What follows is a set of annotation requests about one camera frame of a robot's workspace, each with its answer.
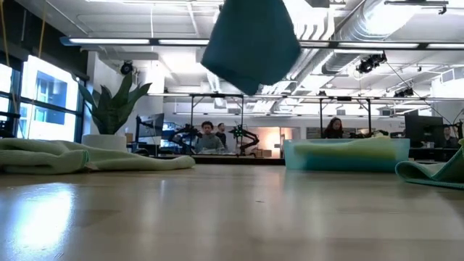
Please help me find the long ceiling light bar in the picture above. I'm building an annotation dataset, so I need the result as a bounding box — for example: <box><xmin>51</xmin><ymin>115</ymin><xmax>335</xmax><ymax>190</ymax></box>
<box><xmin>59</xmin><ymin>36</ymin><xmax>464</xmax><ymax>51</ymax></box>

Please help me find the angled black monitor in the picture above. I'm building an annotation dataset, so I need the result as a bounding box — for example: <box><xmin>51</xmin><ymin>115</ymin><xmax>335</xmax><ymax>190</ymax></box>
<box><xmin>135</xmin><ymin>112</ymin><xmax>165</xmax><ymax>139</ymax></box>

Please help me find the black computer monitor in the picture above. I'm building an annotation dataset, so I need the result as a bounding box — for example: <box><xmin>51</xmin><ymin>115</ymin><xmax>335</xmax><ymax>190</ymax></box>
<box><xmin>405</xmin><ymin>115</ymin><xmax>446</xmax><ymax>149</ymax></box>

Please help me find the black background gantry frame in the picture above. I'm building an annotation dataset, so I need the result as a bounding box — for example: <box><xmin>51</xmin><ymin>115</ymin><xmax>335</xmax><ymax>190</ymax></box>
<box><xmin>188</xmin><ymin>93</ymin><xmax>374</xmax><ymax>139</ymax></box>

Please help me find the silver ceiling air duct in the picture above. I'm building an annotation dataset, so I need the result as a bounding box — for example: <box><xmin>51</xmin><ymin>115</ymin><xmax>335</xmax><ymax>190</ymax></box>
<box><xmin>321</xmin><ymin>0</ymin><xmax>421</xmax><ymax>75</ymax></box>

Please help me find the translucent green plastic bin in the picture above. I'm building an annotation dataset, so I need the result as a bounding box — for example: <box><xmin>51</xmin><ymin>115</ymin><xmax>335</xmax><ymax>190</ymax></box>
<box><xmin>283</xmin><ymin>137</ymin><xmax>412</xmax><ymax>173</ymax></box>

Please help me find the blue towel with white label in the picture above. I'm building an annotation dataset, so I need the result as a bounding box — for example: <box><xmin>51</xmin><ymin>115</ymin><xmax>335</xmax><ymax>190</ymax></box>
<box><xmin>289</xmin><ymin>156</ymin><xmax>400</xmax><ymax>172</ymax></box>

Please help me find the blue microfiber towel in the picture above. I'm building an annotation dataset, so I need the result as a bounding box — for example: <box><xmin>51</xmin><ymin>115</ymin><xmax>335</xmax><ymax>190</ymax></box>
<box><xmin>200</xmin><ymin>0</ymin><xmax>302</xmax><ymax>96</ymax></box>

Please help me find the snake plant in white pot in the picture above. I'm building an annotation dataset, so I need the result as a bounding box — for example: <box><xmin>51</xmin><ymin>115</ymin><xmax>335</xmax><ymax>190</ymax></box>
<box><xmin>74</xmin><ymin>72</ymin><xmax>153</xmax><ymax>153</ymax></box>

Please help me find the pale green microfiber towel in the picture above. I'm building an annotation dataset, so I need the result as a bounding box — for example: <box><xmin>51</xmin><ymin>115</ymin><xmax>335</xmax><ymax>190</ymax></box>
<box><xmin>394</xmin><ymin>138</ymin><xmax>464</xmax><ymax>191</ymax></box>
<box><xmin>0</xmin><ymin>137</ymin><xmax>197</xmax><ymax>176</ymax></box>

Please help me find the person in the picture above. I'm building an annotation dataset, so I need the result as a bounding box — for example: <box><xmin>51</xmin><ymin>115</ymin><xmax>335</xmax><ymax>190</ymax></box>
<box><xmin>442</xmin><ymin>125</ymin><xmax>459</xmax><ymax>149</ymax></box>
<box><xmin>194</xmin><ymin>120</ymin><xmax>225</xmax><ymax>154</ymax></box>
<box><xmin>216</xmin><ymin>122</ymin><xmax>228</xmax><ymax>148</ymax></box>
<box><xmin>322</xmin><ymin>116</ymin><xmax>345</xmax><ymax>139</ymax></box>

